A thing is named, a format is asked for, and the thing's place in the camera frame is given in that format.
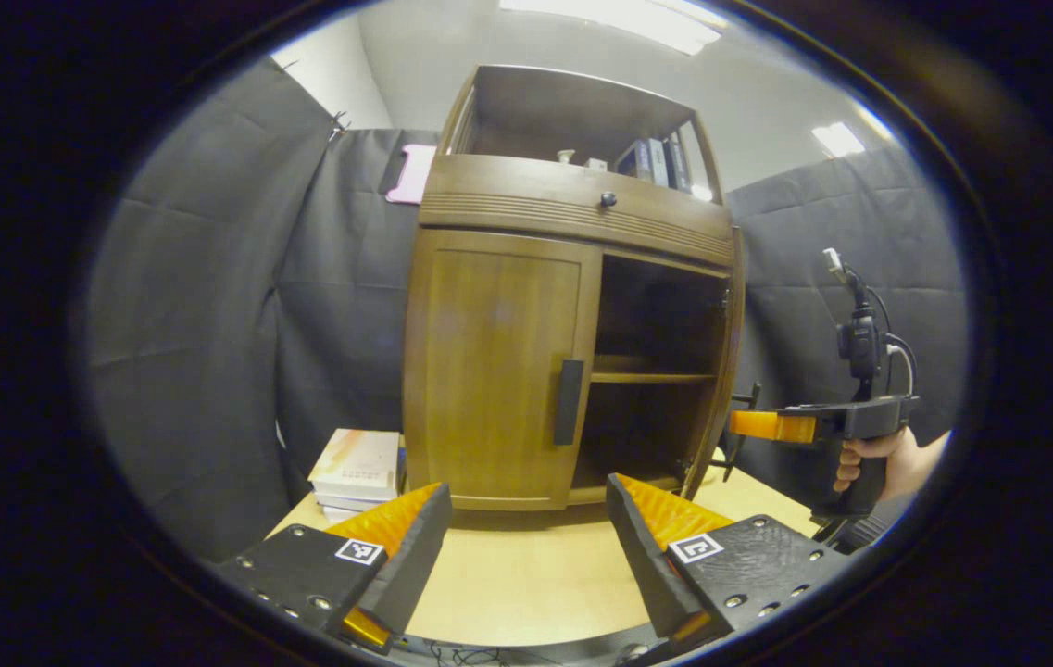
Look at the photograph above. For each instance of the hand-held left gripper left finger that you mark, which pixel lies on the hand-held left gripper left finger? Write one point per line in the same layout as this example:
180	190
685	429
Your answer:
415	556

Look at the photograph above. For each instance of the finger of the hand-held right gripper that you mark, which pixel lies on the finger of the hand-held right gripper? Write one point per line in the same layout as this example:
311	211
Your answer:
771	426

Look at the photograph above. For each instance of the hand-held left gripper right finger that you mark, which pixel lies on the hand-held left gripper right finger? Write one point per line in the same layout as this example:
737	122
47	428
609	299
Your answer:
642	556

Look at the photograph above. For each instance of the wooden shoe cabinet door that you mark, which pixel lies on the wooden shoe cabinet door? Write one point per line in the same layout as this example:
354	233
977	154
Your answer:
728	371
489	361

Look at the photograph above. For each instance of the wooden double-door shoe cabinet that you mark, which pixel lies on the wooden double-door shoe cabinet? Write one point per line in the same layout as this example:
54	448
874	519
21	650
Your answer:
572	106

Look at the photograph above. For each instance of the wooden cabinet drawer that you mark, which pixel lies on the wooden cabinet drawer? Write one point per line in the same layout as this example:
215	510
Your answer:
535	199

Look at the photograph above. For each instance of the stack of books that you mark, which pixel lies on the stack of books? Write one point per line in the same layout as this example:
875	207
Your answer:
355	463

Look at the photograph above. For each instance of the wooden inner shelf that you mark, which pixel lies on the wooden inner shelf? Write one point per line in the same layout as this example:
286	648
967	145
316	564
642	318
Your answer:
646	372

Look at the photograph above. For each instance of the small ceiling light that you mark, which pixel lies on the small ceiling light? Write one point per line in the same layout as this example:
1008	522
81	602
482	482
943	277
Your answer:
837	139

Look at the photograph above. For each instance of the dark book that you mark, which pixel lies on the dark book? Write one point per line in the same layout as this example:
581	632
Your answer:
677	162

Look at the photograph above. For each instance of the pale grey book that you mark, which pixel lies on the pale grey book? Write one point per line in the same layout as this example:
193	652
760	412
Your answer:
658	162

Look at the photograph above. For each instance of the blue book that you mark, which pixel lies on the blue book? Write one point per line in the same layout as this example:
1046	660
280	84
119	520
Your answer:
637	159

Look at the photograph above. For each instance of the large ceiling light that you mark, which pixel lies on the large ceiling light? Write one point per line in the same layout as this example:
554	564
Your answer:
628	18

